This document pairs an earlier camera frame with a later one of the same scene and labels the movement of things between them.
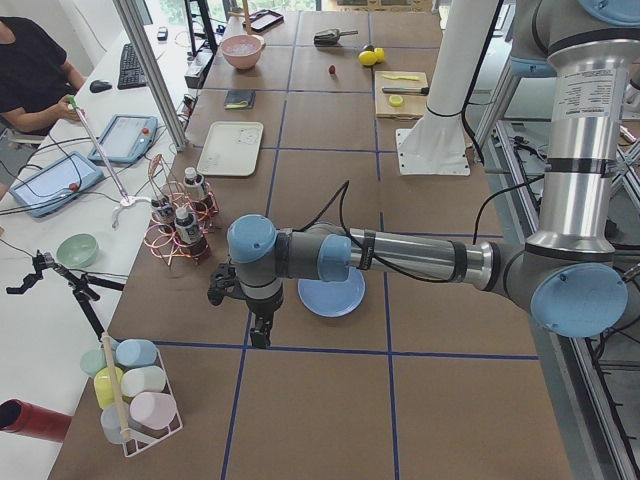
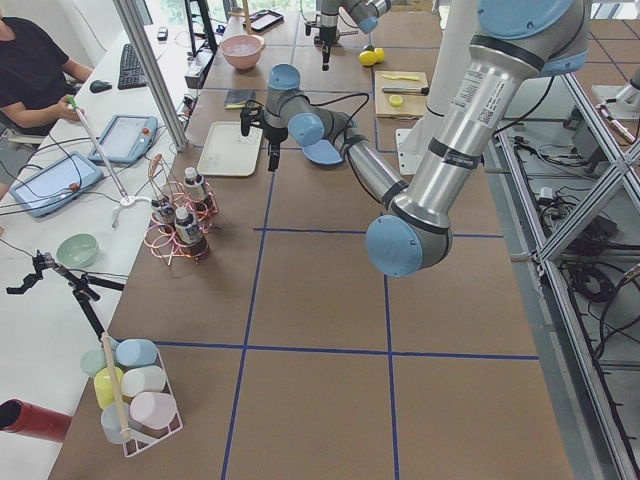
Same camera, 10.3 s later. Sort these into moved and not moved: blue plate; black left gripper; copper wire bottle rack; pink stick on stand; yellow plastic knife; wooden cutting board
Moved: black left gripper; blue plate
Not moved: copper wire bottle rack; pink stick on stand; yellow plastic knife; wooden cutting board
